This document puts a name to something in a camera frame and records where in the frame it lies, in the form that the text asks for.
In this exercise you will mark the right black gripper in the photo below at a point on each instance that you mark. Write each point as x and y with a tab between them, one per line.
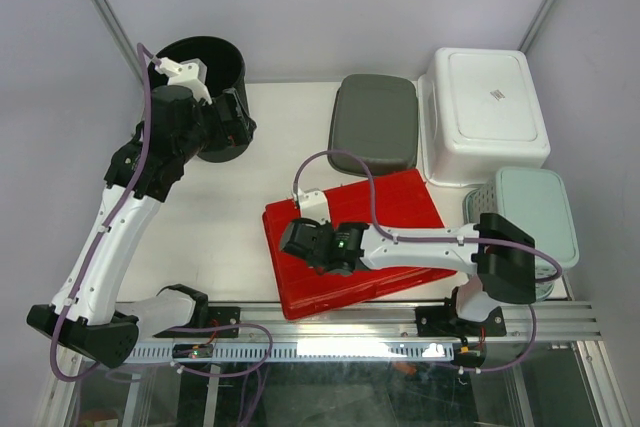
315	225

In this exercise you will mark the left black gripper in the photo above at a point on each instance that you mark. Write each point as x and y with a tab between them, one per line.
236	131

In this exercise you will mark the black round plastic bin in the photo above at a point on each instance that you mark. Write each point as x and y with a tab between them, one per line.
225	81

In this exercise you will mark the dark grey plastic tray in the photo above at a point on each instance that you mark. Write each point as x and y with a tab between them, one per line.
375	117

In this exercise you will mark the large white plastic tub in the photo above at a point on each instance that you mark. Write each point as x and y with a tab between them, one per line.
479	112

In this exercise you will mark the teal perforated plastic basket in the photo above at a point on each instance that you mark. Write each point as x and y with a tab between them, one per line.
535	200

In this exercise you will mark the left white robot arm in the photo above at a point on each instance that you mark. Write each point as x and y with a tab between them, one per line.
85	316

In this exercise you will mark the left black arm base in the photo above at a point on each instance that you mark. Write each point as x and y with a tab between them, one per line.
215	322

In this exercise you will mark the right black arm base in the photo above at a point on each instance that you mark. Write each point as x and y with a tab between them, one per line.
440	320

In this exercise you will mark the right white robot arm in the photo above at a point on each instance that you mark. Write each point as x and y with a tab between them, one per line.
496	255

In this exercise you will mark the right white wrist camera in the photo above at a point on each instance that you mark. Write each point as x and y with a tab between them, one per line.
312	204

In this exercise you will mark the aluminium mounting rail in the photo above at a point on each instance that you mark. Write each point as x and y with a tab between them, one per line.
557	321

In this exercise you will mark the white slotted cable duct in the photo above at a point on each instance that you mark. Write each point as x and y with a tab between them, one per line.
305	350

